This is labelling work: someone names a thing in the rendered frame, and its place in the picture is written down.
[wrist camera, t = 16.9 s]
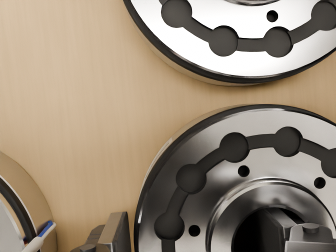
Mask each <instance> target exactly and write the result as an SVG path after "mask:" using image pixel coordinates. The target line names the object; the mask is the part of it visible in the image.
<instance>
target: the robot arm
mask: <svg viewBox="0 0 336 252"><path fill-rule="evenodd" d="M252 227H253V239H254V244H255V247H256V250H257V251H258V252H336V238H333V234H332V230H331V229H330V228H328V227H326V226H324V225H320V224H316V223H305V222H304V221H302V220H301V219H300V218H299V217H298V216H296V215H295V214H294V213H293V212H292V211H290V210H287V209H284V208H278V207H268V208H263V209H260V210H258V211H256V212H254V213H252ZM70 252H132V249H131V238H130V228H129V218H128V213H127V211H123V212H112V213H110V216H109V218H108V220H107V222H106V224H102V225H98V226H97V227H95V228H94V229H92V230H91V232H90V234H89V236H88V238H87V240H86V242H85V244H84V245H81V246H78V247H76V248H74V249H72V250H71V251H70Z"/></svg>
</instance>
